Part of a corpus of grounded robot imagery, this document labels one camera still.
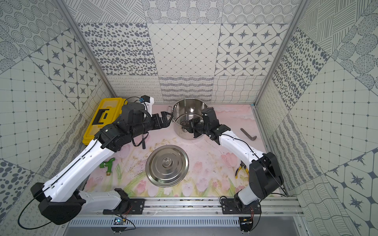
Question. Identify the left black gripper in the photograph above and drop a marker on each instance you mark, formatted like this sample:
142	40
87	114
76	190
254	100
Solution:
158	121

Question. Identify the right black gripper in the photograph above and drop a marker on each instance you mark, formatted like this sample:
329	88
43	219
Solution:
192	130

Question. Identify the stainless steel pot lid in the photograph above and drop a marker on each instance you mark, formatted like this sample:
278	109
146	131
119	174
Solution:
167	166

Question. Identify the steel ladle spoon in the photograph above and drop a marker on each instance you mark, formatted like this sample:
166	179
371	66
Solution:
188	125

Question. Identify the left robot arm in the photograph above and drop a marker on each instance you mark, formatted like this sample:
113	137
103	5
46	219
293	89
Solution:
59	199

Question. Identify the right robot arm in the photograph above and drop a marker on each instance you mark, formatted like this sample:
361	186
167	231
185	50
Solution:
265	175

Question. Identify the yellow black toolbox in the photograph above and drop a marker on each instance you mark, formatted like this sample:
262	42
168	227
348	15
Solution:
107	112

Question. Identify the dark hex key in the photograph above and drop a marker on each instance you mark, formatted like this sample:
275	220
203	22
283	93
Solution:
252	138

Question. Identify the green plastic pipe fitting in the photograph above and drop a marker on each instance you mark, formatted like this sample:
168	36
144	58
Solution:
108	165

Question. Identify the right small circuit board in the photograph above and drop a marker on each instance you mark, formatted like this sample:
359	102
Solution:
245	221

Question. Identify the small circuit board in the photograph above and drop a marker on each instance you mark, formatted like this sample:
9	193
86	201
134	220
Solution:
119	222
245	221

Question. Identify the left small circuit board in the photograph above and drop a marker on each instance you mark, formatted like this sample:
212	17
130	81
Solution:
119	222

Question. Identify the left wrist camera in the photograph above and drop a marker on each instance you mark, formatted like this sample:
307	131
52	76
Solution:
148	102

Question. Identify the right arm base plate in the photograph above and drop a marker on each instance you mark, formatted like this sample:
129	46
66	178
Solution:
232	206

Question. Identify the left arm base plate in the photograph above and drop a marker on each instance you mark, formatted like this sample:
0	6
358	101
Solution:
130	206

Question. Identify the aluminium front rail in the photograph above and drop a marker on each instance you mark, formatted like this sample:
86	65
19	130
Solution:
212	206

